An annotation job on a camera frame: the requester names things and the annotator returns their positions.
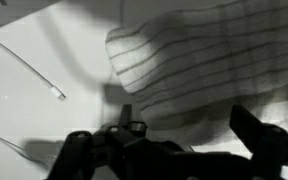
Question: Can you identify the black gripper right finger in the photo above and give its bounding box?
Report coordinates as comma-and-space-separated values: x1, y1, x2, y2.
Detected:
229, 105, 288, 180

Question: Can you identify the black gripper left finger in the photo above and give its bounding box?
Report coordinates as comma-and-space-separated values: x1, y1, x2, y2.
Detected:
45, 103, 185, 180

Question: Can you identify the white checked tea towel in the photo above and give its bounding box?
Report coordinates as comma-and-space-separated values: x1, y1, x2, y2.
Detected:
105, 0, 288, 146

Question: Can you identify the white charging cable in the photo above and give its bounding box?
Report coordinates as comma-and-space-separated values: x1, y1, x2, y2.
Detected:
0, 33, 67, 102

